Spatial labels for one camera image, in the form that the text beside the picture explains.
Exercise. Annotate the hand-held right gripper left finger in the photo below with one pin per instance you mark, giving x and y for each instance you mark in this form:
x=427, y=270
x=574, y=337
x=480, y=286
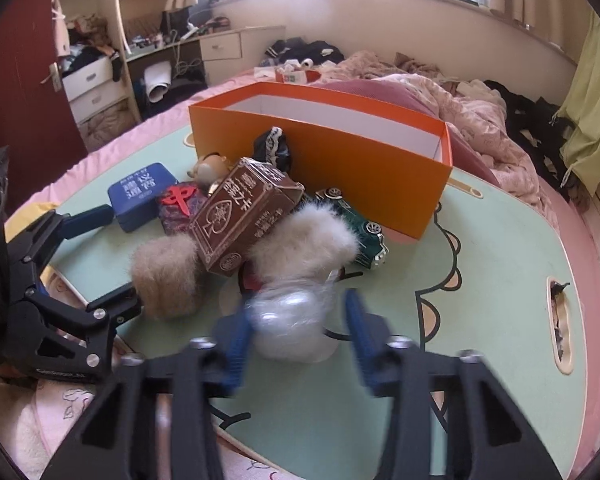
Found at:
x=237, y=355

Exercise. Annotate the black laptop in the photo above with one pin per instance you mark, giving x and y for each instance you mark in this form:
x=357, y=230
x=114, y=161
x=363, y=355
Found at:
x=177, y=20

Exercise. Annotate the black clothes pile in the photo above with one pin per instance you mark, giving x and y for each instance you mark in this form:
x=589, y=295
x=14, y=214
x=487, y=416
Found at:
x=305, y=52

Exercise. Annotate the red patterned pouch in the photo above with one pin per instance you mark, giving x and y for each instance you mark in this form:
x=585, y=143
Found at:
x=180, y=210

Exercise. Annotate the white drawer unit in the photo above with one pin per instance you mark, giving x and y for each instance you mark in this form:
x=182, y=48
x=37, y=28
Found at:
x=95, y=90

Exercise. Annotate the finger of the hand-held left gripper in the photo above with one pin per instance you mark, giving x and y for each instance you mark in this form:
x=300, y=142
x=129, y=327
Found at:
x=115, y=305
x=87, y=220

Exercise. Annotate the black garments heap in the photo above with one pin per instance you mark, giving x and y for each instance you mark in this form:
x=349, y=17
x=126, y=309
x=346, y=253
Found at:
x=530, y=120

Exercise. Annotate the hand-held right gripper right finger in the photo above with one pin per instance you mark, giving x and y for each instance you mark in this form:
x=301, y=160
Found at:
x=360, y=345

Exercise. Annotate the red pillow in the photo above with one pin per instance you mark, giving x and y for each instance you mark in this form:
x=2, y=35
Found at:
x=380, y=97

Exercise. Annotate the dark red door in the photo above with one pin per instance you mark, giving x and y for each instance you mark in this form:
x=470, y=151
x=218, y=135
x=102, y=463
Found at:
x=20, y=85

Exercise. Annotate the white desk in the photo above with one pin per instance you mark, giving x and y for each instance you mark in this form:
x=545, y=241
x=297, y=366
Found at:
x=220, y=47

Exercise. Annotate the bubble wrap packet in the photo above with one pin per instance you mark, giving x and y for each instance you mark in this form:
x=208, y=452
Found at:
x=290, y=320

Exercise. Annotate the white garment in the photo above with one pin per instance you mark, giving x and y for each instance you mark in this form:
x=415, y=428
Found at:
x=472, y=89

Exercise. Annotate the rolled white paper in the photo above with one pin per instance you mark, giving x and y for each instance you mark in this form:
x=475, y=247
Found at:
x=157, y=80

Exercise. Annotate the green toy car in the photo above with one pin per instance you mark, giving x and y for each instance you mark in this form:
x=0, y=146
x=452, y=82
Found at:
x=360, y=230

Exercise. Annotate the green cartoon desktop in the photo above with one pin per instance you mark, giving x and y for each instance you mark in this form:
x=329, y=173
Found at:
x=480, y=310

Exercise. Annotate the beige fur earmuffs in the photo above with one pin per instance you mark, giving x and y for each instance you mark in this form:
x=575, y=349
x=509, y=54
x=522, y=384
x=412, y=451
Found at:
x=300, y=245

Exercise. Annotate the beige garment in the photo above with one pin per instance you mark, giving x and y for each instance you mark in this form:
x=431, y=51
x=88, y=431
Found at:
x=420, y=65

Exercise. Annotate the small cream doll figure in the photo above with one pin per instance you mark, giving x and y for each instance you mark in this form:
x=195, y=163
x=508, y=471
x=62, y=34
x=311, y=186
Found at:
x=210, y=167

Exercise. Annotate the light green curtain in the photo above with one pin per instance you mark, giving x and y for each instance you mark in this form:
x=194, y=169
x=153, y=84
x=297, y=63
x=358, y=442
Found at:
x=595, y=125

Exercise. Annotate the brown card box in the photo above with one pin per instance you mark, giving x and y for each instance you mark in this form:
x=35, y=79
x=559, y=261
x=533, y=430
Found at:
x=240, y=220

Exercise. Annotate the black lace cloth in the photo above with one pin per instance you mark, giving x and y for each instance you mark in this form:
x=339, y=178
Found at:
x=275, y=150

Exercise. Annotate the blue case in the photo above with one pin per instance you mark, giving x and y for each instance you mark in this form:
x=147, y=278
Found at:
x=140, y=195

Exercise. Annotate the white bookshelf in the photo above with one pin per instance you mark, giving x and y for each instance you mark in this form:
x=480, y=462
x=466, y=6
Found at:
x=115, y=10

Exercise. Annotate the pink floral quilt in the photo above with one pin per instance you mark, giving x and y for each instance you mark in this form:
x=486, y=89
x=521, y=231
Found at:
x=480, y=110

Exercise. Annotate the orange snack box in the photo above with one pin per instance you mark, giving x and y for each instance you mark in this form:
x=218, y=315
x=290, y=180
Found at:
x=295, y=77

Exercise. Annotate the orange cardboard box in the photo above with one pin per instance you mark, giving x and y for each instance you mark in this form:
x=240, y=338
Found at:
x=360, y=170

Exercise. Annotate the yellow cloth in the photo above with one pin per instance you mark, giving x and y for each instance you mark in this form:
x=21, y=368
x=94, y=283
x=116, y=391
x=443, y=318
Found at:
x=25, y=217

